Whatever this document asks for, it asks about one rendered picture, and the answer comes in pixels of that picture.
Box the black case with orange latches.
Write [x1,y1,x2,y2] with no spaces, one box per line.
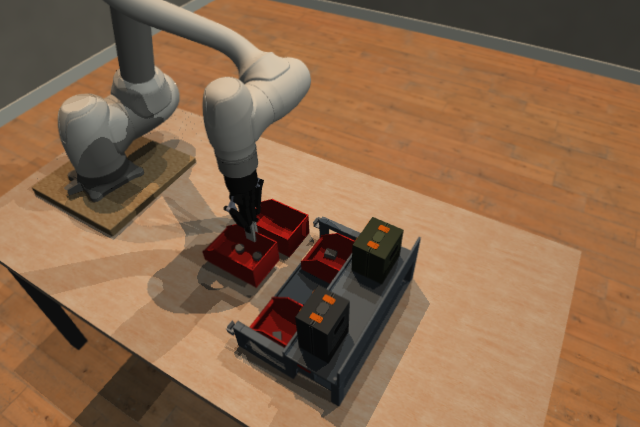
[295,285,350,363]

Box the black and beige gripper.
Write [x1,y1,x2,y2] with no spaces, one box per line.
[223,170,264,242]

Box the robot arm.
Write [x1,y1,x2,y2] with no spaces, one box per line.
[58,0,311,202]

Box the olive green tool case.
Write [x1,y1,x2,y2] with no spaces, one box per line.
[351,217,404,284]

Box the grey metal shelf rack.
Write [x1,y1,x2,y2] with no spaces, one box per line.
[226,216,421,406]

